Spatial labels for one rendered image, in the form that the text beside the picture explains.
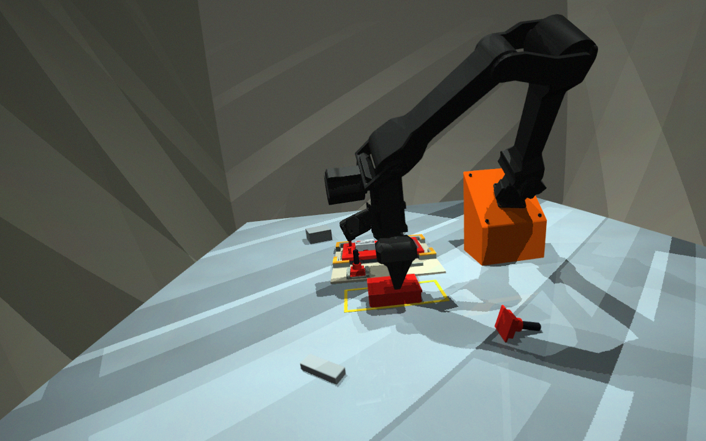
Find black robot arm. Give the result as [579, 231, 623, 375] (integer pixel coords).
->
[324, 14, 598, 208]

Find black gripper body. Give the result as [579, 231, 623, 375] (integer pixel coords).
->
[371, 195, 417, 263]

